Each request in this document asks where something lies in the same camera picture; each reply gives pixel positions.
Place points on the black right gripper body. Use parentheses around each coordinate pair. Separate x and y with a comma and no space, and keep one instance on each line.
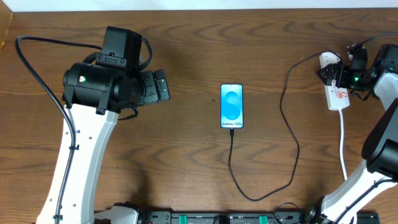
(333,74)

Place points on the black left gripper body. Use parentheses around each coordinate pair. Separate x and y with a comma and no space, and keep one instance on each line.
(156,88)

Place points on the blue Galaxy smartphone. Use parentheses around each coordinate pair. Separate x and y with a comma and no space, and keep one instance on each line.
(231,106)

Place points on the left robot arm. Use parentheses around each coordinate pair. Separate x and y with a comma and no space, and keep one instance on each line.
(96,91)

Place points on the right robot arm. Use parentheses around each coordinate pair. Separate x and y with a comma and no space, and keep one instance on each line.
(377,171)

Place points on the white power strip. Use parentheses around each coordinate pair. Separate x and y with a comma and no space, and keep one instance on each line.
(337,98)

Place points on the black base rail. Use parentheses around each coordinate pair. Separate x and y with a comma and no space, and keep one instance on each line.
(148,217)

